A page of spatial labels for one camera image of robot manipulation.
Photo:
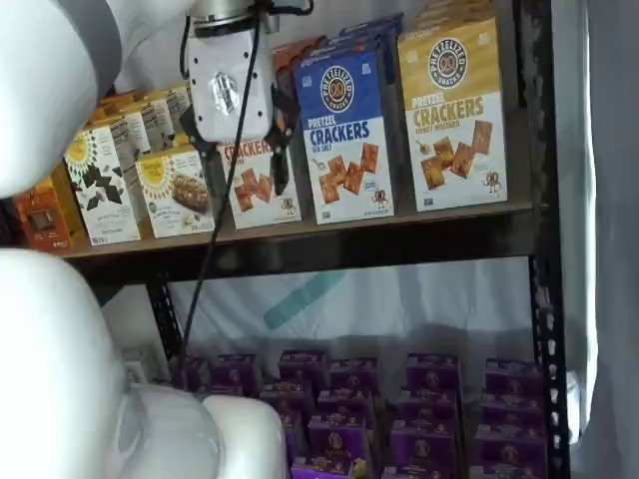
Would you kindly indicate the yellow white pretzel crackers box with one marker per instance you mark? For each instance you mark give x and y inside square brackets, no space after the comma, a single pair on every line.
[449,17]
[454,125]

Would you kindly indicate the purple pasta box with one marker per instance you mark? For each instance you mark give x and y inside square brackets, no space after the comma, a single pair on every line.
[509,444]
[329,469]
[509,473]
[339,436]
[294,439]
[432,371]
[423,444]
[344,406]
[302,364]
[514,376]
[511,411]
[419,473]
[199,374]
[287,399]
[428,406]
[234,371]
[352,374]

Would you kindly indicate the red white pretzel crackers box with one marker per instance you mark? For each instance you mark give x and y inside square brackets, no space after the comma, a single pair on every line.
[294,55]
[254,189]

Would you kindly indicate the teal tape strip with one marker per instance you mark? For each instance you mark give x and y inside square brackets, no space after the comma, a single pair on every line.
[304,299]

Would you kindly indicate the black metal rack frame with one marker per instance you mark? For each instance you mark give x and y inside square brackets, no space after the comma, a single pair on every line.
[349,252]

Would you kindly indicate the orange chocolate box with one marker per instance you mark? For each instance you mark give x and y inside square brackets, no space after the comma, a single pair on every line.
[45,219]

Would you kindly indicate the white snack bar box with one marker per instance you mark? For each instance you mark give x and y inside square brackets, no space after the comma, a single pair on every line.
[175,199]

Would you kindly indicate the blue white pretzel crackers box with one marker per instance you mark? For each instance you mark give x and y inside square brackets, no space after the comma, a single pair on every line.
[379,24]
[344,149]
[349,42]

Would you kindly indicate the white side curtain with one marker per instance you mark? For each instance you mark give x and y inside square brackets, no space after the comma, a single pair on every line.
[599,249]

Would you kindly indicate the brown wooden shelf board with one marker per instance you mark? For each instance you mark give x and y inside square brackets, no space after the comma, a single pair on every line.
[307,230]

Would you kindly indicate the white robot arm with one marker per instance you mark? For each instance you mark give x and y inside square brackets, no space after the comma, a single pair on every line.
[50,349]

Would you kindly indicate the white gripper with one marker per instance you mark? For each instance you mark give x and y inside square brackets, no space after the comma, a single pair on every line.
[224,90]

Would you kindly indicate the white backdrop sheet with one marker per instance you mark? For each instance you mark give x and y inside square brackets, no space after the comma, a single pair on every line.
[399,309]

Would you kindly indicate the white box with black triangles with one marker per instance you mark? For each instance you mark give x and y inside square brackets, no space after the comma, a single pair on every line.
[105,199]
[125,132]
[179,107]
[155,120]

